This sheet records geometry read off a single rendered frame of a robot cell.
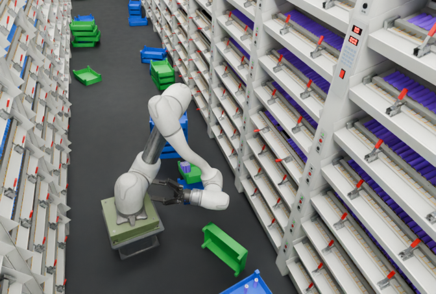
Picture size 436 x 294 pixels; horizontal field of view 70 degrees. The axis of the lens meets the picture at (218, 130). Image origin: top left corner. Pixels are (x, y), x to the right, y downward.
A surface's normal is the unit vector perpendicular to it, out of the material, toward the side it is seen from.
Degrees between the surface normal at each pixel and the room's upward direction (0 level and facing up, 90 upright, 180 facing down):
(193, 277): 0
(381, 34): 20
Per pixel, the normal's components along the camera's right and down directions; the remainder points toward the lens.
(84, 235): 0.05, -0.79
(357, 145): -0.26, -0.69
